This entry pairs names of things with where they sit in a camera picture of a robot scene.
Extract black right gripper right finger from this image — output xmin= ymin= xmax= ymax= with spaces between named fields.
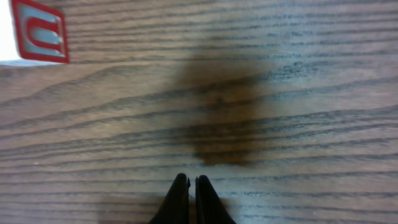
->
xmin=195 ymin=175 xmax=236 ymax=224

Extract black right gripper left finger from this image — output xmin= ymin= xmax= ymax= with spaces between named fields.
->
xmin=149 ymin=173 xmax=190 ymax=224

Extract red Q wooden block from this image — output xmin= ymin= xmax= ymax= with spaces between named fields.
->
xmin=1 ymin=0 xmax=70 ymax=67

